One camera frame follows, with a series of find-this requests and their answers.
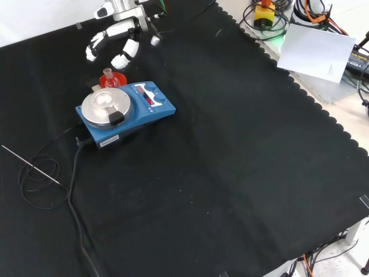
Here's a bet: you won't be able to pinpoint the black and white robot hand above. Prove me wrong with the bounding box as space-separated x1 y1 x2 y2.
85 17 143 70

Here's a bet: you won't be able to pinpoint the clear round-bottom flask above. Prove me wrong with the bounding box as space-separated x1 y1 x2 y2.
103 67 120 89

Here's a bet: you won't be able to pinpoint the blue base heater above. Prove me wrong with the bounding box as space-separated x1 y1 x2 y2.
75 81 177 150

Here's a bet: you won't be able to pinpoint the yellow stop button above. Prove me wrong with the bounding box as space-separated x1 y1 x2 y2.
253 0 277 29

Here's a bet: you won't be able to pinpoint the black bench cloth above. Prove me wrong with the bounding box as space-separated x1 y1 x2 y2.
0 0 369 277

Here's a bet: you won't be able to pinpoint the thin metal temperature probe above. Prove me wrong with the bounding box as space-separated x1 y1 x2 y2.
1 144 62 185

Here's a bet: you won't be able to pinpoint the white paper sheet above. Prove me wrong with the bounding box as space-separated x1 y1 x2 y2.
276 23 357 85

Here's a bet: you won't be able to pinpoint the pale grey board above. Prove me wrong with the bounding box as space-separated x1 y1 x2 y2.
244 17 362 104

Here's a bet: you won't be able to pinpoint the black power adapter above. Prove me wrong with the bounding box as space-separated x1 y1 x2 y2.
345 49 369 77

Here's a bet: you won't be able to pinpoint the white table leg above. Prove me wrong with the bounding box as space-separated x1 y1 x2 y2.
344 216 369 246

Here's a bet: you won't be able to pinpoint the grey metal wrist bracket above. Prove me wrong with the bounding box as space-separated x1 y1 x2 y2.
113 6 149 34

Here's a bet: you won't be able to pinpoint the wrist camera, silver lens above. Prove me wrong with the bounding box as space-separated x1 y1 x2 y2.
145 16 162 47

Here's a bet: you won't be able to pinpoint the red flask support ring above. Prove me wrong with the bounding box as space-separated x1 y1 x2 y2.
99 72 129 89

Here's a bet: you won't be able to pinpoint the aluminium heating block, black handles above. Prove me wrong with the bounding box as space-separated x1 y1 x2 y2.
81 77 134 128

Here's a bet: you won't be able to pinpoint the thin black probe cable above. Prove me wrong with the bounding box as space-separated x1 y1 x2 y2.
18 125 85 210

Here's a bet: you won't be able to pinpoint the orange robot cable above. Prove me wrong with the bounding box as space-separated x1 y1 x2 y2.
304 8 351 37

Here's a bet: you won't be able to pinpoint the thick black power cable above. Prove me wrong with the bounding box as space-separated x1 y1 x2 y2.
67 137 102 277

